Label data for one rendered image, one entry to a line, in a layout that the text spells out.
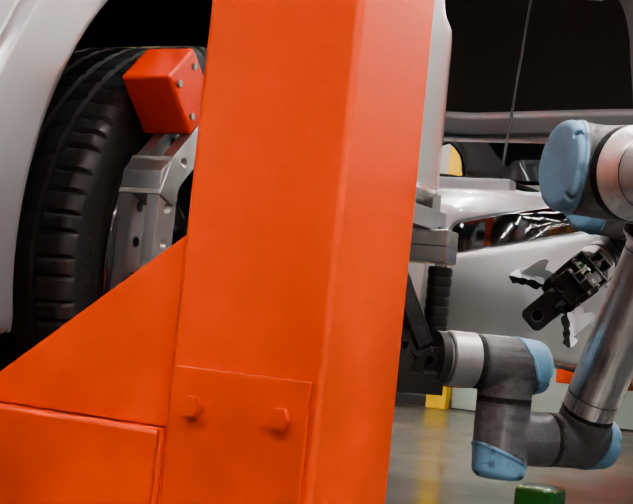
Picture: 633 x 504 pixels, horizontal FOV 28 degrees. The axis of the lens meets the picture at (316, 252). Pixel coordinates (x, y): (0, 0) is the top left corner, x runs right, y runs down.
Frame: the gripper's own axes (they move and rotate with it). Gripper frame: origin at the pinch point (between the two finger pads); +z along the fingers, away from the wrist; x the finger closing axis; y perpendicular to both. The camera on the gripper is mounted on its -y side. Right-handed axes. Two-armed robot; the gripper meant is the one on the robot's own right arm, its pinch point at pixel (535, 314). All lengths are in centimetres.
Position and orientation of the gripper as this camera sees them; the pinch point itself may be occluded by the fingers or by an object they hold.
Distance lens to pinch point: 208.0
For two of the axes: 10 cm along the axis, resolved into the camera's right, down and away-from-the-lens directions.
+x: 6.2, 7.7, -1.4
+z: -5.2, 2.7, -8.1
